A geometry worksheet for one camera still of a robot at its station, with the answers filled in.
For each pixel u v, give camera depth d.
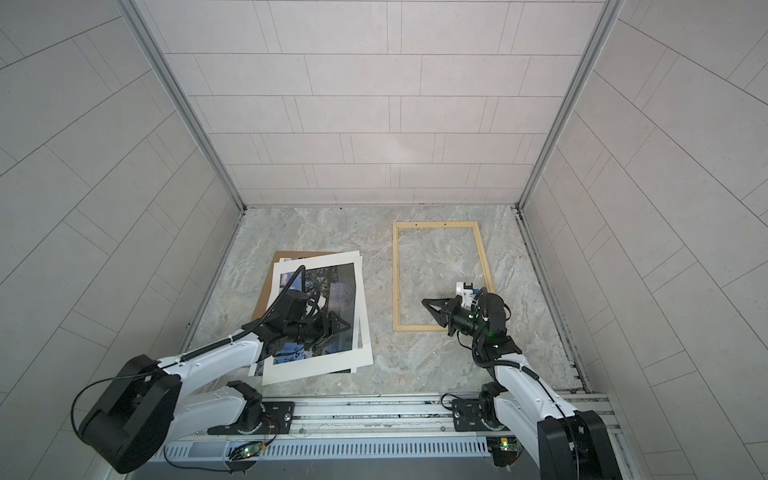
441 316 0.71
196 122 0.92
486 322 0.61
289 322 0.67
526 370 0.53
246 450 0.64
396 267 0.99
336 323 0.76
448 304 0.74
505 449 0.68
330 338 0.73
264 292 0.93
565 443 0.40
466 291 0.77
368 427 0.71
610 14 0.71
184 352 0.85
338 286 0.94
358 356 0.81
